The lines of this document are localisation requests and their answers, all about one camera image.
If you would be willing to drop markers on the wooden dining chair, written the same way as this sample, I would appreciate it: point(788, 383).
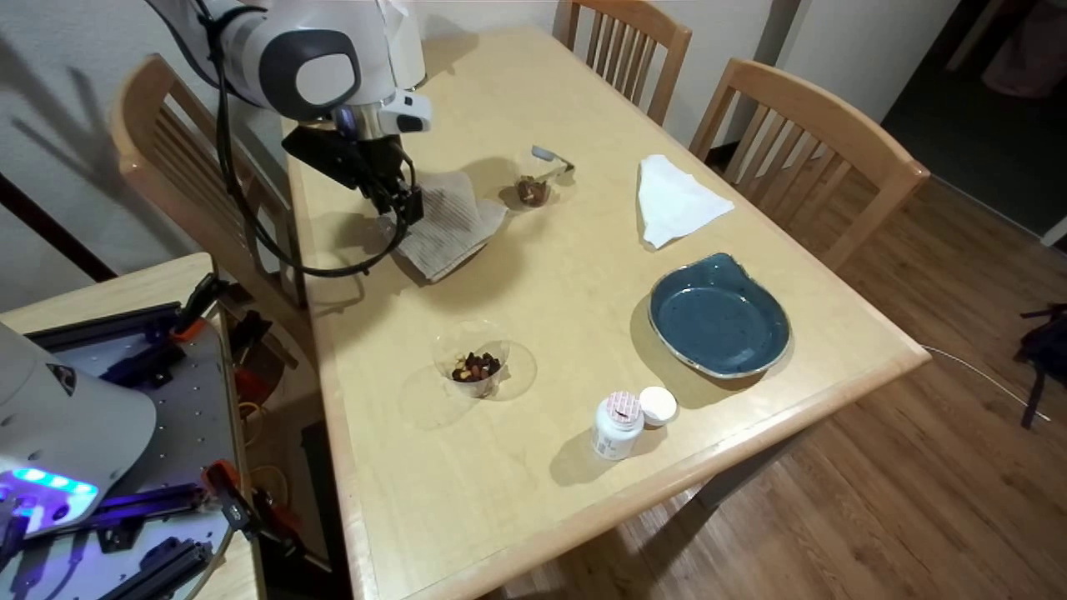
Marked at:
point(799, 153)
point(631, 46)

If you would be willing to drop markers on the left side wooden chair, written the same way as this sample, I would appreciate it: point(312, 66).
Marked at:
point(167, 155)

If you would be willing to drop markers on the clear cup with brown snack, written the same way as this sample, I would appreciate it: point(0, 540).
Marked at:
point(536, 187)

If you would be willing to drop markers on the beige cloth towel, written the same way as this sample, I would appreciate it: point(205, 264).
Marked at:
point(454, 225)

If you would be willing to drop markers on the far wooden dining chair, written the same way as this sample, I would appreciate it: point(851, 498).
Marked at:
point(799, 153)

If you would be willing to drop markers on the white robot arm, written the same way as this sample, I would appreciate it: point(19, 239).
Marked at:
point(320, 66)

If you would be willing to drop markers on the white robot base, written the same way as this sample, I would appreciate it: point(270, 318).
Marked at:
point(65, 435)

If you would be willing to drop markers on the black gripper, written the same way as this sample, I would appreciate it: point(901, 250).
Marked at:
point(379, 167)

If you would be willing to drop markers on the white bottle cap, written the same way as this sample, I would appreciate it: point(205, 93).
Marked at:
point(659, 406)

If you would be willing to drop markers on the clear dish with brown bits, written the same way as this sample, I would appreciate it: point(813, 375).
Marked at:
point(478, 363)

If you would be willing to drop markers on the near wooden dining chair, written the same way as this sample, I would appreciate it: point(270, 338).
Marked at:
point(631, 46)

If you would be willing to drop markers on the white paper napkin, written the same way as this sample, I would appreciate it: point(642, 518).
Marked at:
point(671, 200)

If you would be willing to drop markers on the blue ceramic plate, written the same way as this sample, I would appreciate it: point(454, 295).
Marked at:
point(719, 318)

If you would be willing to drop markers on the white pill bottle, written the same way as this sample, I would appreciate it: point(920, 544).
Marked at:
point(619, 424)

